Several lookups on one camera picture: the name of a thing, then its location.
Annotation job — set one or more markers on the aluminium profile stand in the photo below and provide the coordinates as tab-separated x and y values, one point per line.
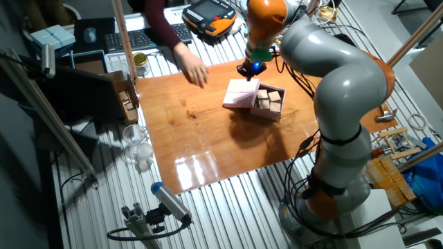
138	228

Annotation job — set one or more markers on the white paper sheets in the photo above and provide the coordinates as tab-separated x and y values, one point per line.
135	22

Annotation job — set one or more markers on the maroon sleeved forearm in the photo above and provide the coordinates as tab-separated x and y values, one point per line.
161	24

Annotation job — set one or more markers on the black monitor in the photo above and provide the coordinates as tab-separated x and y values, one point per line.
79	93

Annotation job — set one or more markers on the black computer keyboard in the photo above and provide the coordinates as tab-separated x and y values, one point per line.
124	41

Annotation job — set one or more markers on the clear plastic tray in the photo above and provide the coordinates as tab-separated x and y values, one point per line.
117	64

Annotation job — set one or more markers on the blue plastic bag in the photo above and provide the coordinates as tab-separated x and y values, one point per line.
429	183

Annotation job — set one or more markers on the glass jar yellow lid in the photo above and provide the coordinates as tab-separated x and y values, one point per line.
141	65

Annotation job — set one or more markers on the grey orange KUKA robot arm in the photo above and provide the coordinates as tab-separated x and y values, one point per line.
346	86

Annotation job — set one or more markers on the light blue gift box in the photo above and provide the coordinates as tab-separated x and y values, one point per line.
52	36

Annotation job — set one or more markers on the small wooden block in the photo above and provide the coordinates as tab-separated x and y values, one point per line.
275	107
124	95
275	96
128	104
262	94
263	104

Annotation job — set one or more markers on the dark blue tray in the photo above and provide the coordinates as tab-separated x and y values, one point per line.
90	64

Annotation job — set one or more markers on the green gripper mount flange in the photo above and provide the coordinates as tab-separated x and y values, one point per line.
261	55

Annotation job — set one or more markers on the orange black teach pendant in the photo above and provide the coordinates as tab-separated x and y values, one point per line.
211	14

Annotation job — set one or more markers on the grey computer mouse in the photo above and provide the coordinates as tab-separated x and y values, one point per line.
90	35

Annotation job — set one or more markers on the silver depth camera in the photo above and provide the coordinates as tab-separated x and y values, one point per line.
48	60

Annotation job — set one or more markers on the pink gift box base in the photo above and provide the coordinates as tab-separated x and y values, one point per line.
264	115

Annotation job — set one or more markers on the small wooden frame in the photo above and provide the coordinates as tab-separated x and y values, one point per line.
392	132

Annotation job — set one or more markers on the brown cardboard box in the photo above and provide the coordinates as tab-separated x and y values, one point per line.
119	77

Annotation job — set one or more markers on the yellow cardboard stack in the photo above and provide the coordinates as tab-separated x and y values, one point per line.
391	180

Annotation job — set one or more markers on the long silver frame bar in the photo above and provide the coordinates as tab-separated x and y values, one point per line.
52	117

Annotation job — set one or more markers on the clear plastic beaker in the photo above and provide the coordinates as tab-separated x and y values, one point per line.
133	136

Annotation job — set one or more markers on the glossy wooden board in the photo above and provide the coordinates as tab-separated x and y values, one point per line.
207	138

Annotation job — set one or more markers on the black mouse pad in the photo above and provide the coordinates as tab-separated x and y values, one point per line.
79	45

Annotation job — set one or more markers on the person's bare hand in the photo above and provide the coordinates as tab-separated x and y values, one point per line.
192	67

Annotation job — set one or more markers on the brass metal fitting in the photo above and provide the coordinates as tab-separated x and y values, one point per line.
327	14

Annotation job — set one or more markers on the white rounded object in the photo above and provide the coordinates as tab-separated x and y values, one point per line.
237	26

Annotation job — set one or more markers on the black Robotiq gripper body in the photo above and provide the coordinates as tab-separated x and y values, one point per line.
250	69

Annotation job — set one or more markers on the wooden pole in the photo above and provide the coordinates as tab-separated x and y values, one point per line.
415	34
124	41
422	155
313	7

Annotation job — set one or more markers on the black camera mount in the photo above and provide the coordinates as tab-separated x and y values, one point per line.
155	218

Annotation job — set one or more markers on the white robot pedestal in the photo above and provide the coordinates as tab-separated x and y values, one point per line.
377	221

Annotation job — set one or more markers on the silver camera blue end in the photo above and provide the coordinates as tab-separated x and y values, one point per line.
169	200

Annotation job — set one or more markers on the small clear plastic cup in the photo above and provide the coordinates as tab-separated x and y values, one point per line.
144	155

